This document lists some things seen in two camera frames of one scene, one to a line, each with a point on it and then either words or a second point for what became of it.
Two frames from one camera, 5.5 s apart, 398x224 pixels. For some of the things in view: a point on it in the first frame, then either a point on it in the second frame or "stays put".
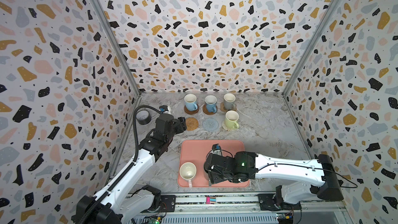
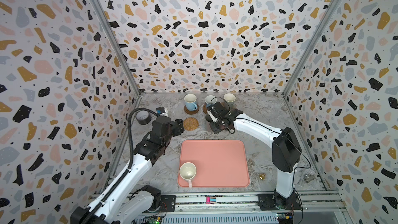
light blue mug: x=210 y=101 stays put
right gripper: x=210 y=168 → x=218 y=120
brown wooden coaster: x=191 y=112 stays put
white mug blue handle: x=190 y=102 stays put
